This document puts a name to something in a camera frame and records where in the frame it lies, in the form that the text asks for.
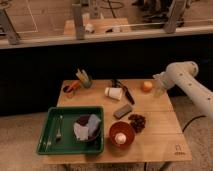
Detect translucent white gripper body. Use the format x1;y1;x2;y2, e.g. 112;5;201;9
153;73;167;97

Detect orange-red apple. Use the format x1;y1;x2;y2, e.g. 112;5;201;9
141;81;153;92

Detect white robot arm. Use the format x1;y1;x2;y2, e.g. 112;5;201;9
153;61;213;120

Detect red bowl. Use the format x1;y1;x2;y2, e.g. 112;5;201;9
109;121;135;149

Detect dark bowl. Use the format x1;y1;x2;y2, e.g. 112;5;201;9
73;114;102;144

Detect bunch of dark grapes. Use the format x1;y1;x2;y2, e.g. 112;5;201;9
128;114;146;133

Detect grey sponge block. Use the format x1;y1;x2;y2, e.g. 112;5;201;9
113;104;132;119

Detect white paper cup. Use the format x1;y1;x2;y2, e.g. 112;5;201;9
105;87;122;100

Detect white egg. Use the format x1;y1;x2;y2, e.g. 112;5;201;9
115;133;126;144

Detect blue grey cloth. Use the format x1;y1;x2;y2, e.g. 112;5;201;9
73;113;102;141

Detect silver fork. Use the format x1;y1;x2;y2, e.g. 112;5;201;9
56;115;63;141

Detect black handled knife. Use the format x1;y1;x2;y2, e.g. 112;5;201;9
111;79;135;105

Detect black cable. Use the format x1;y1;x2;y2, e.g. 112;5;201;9
181;114;208;133

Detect orange handled scissors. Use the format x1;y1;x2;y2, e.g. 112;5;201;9
63;80;80;98

